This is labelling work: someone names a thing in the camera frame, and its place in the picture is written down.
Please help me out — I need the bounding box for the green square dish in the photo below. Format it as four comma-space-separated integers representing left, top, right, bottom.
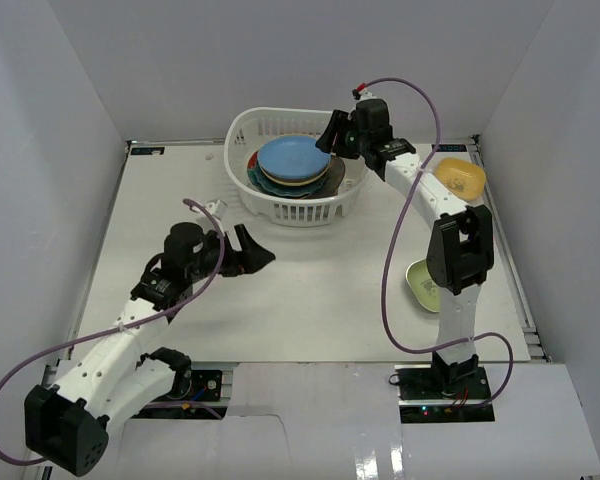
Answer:
405, 260, 440, 313

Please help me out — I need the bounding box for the yellow square dish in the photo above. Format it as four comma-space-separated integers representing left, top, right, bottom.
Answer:
434, 157, 487, 202

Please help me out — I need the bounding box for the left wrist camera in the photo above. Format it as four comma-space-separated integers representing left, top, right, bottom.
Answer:
203, 199, 228, 220

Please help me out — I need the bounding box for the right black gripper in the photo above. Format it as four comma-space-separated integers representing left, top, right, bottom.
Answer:
317, 110, 371, 160

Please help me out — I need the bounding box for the teal scalloped plate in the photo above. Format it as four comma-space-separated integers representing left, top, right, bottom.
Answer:
247, 167, 326, 199

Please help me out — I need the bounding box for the red teal floral plate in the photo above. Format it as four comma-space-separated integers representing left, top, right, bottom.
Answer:
247, 151, 258, 171

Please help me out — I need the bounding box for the round light blue plate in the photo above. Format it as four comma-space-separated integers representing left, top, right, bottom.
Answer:
258, 135, 331, 179

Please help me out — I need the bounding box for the white plastic dish basket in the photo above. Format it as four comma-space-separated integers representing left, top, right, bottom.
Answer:
224, 107, 367, 227

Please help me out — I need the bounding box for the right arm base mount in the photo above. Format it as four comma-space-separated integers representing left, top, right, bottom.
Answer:
388, 367, 495, 425

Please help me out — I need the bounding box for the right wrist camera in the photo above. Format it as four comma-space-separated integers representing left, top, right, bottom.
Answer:
352, 84, 376, 102

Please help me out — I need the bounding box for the round yellow plate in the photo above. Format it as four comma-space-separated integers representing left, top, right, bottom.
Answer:
261, 170, 326, 187

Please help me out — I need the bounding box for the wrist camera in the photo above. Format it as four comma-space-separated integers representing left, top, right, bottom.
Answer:
352, 84, 376, 102
203, 199, 228, 220

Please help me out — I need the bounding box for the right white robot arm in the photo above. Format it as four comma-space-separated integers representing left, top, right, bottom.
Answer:
316, 98, 494, 399

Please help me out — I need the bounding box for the grey deer pattern plate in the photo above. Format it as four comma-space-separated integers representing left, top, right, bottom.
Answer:
318, 156, 346, 198

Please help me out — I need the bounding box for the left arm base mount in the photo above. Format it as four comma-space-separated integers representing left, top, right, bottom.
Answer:
141, 370, 227, 420

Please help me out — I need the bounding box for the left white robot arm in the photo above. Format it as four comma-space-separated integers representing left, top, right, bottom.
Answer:
24, 222, 276, 476

